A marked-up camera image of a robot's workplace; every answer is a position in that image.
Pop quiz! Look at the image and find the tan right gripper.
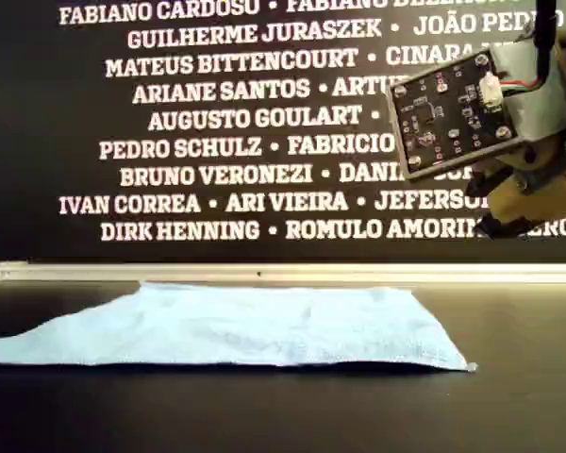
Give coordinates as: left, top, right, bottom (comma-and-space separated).
466, 125, 566, 240

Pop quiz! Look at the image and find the light blue microfibre cloth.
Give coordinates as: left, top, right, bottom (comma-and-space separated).
0, 281, 477, 374

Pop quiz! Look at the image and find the black banner with white names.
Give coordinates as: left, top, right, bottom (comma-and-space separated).
0, 0, 566, 265

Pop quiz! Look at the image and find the aluminium rail strip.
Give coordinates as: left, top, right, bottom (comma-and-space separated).
0, 260, 566, 287

